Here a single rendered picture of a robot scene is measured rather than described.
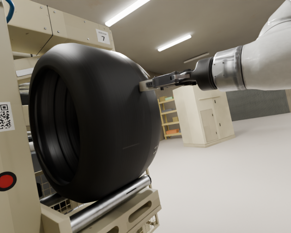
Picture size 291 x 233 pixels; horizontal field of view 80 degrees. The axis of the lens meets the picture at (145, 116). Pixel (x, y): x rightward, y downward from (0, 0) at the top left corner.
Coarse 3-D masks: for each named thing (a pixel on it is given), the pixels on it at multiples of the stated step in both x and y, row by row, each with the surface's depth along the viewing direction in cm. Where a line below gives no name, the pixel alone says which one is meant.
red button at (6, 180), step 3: (0, 177) 42; (3, 177) 42; (6, 177) 42; (9, 177) 43; (0, 180) 42; (3, 180) 42; (6, 180) 42; (9, 180) 43; (12, 180) 43; (0, 183) 41; (3, 183) 42; (6, 183) 42; (9, 183) 43; (0, 186) 42; (3, 186) 42; (6, 186) 42
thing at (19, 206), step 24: (0, 0) 48; (0, 24) 47; (0, 48) 46; (0, 72) 45; (0, 96) 45; (24, 120) 48; (0, 144) 43; (24, 144) 47; (0, 168) 42; (24, 168) 46; (0, 192) 42; (24, 192) 45; (0, 216) 41; (24, 216) 44
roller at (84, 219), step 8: (144, 176) 69; (128, 184) 63; (136, 184) 64; (144, 184) 66; (112, 192) 59; (120, 192) 58; (128, 192) 60; (136, 192) 63; (104, 200) 54; (112, 200) 55; (120, 200) 57; (88, 208) 50; (96, 208) 51; (104, 208) 52; (112, 208) 55; (72, 216) 47; (80, 216) 47; (88, 216) 48; (96, 216) 50; (72, 224) 45; (80, 224) 46; (88, 224) 49
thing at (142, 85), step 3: (141, 81) 54; (144, 81) 53; (147, 81) 52; (150, 81) 51; (141, 84) 54; (144, 84) 53; (141, 87) 54; (144, 87) 53; (147, 87) 52; (150, 87) 52; (141, 90) 54; (144, 90) 53; (147, 90) 53
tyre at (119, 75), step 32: (64, 64) 50; (96, 64) 48; (128, 64) 59; (32, 96) 70; (64, 96) 88; (96, 96) 45; (128, 96) 50; (32, 128) 73; (64, 128) 90; (96, 128) 44; (128, 128) 48; (160, 128) 62; (64, 160) 83; (96, 160) 46; (128, 160) 51; (64, 192) 59; (96, 192) 52
